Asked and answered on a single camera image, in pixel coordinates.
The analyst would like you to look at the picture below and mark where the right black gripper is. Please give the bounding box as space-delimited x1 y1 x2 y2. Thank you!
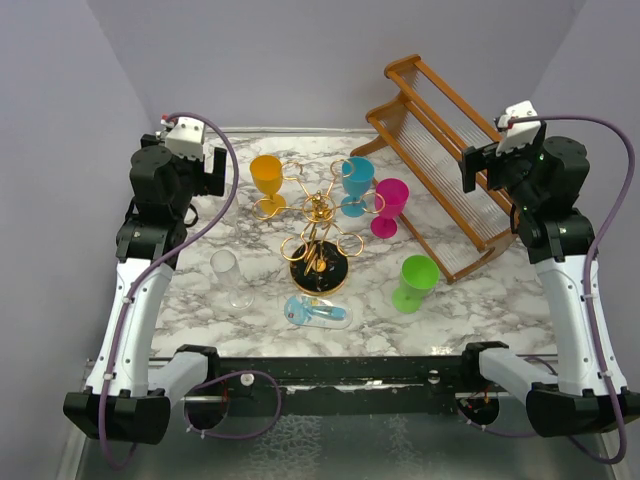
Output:
460 133 545 211

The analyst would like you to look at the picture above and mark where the pink plastic wine glass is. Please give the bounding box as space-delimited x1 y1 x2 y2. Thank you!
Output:
370 178 410 239

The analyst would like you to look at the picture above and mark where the blue plastic wine glass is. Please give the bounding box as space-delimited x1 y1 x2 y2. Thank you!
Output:
341 156 375 218

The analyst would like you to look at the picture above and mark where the green plastic wine glass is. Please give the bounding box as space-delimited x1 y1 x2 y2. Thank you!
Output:
392 255 440 314

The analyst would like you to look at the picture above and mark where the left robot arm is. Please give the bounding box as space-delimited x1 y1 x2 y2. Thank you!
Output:
63 135 235 445

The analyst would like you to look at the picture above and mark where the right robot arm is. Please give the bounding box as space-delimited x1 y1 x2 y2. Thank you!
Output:
459 136 639 437

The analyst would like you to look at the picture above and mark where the orange plastic wine glass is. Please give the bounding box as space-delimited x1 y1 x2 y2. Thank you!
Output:
250 155 287 216

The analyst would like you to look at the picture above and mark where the wooden dish rack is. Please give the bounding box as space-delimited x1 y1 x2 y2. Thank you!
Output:
352 54 515 284

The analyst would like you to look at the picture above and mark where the clear champagne flute front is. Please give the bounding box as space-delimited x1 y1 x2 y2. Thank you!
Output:
210 250 254 310

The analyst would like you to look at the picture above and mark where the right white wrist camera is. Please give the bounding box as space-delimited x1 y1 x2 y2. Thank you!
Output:
495 100 541 156

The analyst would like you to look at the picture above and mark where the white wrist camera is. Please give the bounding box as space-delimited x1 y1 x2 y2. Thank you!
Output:
495 100 541 156
160 117 206 162

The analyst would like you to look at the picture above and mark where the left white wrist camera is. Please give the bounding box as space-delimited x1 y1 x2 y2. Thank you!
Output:
160 117 206 162

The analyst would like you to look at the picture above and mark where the gold wire wine glass rack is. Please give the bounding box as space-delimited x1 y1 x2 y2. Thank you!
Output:
251 158 377 297

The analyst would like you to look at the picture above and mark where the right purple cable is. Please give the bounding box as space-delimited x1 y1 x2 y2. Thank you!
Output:
504 114 637 463

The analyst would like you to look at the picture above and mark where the black mounting base rail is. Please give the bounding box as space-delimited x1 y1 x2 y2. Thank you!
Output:
164 344 521 417

